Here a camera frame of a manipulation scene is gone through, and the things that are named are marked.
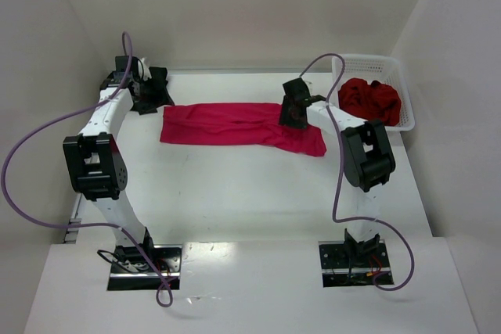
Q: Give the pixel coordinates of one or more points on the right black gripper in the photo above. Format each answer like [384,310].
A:
[293,111]

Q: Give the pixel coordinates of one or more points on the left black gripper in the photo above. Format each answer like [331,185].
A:
[153,91]

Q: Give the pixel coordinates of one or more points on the pink t-shirt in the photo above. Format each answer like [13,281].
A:
[237,123]

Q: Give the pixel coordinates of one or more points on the dark red t-shirt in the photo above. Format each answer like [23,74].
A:
[370,101]

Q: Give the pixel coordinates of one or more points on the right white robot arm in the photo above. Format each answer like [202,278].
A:
[365,150]

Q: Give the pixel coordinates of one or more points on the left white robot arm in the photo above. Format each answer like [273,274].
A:
[96,167]

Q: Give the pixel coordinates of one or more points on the white plastic basket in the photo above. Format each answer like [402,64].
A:
[386,70]

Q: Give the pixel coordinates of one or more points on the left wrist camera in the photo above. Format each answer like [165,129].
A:
[144,69]

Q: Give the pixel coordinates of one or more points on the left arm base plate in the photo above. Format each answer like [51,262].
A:
[134,274]

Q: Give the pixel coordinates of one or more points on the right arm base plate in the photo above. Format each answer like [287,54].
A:
[339,270]

